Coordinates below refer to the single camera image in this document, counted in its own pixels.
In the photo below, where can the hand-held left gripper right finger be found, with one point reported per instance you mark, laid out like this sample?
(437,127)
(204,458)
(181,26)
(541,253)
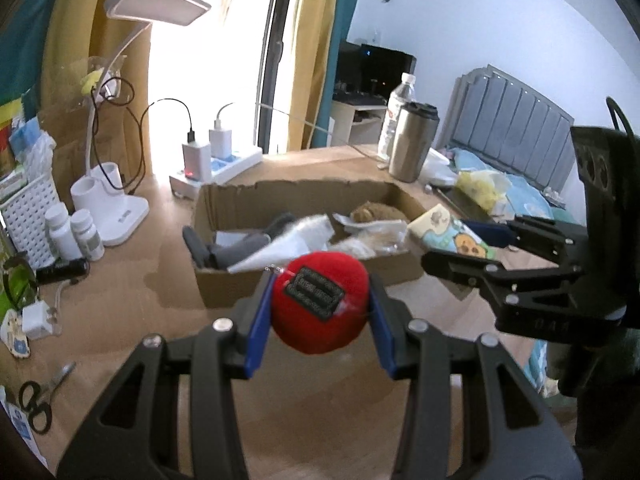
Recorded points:
(382,330)

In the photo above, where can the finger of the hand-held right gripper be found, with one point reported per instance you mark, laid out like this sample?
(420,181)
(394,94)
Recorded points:
(492,234)
(455,265)

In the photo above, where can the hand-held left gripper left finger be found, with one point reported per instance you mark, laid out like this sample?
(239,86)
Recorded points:
(260,320)

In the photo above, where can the cartoon printed tissue pack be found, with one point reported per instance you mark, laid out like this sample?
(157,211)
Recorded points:
(445,230)

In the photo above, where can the brown cardboard box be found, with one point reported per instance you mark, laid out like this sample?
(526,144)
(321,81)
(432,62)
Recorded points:
(225,287)

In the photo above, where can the red plush toy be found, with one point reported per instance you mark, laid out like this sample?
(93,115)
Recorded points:
(320,332)

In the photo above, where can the grey socks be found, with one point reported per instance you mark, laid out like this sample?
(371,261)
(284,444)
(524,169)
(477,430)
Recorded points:
(235,250)

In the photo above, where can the brown plush toy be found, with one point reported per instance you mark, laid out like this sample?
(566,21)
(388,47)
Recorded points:
(375,210)

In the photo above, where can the black smartphone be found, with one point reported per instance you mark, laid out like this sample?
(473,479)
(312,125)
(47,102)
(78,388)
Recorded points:
(460,200)

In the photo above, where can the yellow plastic bag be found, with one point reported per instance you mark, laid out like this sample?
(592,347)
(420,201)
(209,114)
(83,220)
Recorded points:
(480,185)

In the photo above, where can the cotton swab pack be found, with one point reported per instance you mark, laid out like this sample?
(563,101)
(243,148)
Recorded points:
(375,240)

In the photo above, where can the grey bed headboard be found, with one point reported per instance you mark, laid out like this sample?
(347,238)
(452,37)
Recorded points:
(510,120)

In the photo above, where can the steel tumbler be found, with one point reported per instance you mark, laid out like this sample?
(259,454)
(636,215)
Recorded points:
(412,150)

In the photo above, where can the clear water bottle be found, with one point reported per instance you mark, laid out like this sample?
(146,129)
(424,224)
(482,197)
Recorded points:
(395,110)

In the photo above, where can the white power strip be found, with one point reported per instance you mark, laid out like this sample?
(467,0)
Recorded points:
(235,162)

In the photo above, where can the white nightstand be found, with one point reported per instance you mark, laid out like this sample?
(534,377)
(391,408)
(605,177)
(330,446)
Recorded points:
(345,125)

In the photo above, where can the white blue charger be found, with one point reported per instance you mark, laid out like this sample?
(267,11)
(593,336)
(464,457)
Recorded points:
(220,142)

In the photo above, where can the white desk lamp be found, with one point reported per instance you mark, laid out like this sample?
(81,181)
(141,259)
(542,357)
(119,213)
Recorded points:
(107,215)

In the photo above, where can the short white pill bottle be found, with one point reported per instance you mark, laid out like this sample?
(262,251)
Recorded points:
(87,235)

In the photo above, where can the black monitor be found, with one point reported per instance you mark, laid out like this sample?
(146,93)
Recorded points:
(390,70)

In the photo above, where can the black flashlight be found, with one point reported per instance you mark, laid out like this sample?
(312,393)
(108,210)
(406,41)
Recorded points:
(65,269)

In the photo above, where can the tall white pill bottle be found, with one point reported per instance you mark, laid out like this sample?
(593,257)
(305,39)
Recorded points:
(60,230)

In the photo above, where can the white plug adapter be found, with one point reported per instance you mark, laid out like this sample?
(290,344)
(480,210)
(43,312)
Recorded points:
(40,320)

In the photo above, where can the black scissors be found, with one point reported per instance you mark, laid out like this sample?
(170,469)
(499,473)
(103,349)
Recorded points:
(35,405)

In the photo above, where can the green tinted glasses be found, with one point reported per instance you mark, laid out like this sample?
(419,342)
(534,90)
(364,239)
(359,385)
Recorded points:
(20,280)

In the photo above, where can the cartoon printed card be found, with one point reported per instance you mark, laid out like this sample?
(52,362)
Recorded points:
(15,335)

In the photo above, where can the white perforated basket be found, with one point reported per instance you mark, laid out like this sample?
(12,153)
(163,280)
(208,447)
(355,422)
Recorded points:
(30,220)

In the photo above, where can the white blue packet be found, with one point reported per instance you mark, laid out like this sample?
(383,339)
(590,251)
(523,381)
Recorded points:
(17,420)

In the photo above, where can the brown cardboard carton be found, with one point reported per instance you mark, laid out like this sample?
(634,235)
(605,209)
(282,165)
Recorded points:
(65,140)

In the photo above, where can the teal curtain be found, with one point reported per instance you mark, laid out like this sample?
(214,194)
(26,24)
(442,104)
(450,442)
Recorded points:
(345,10)
(25,35)

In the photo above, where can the yellow curtain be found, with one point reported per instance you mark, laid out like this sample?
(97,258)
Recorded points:
(310,35)
(90,20)

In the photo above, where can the blue white plastic bag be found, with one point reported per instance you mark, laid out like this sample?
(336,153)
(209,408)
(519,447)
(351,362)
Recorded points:
(32,145)

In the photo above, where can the black sliding door frame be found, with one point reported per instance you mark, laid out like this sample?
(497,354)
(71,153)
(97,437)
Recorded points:
(275,35)

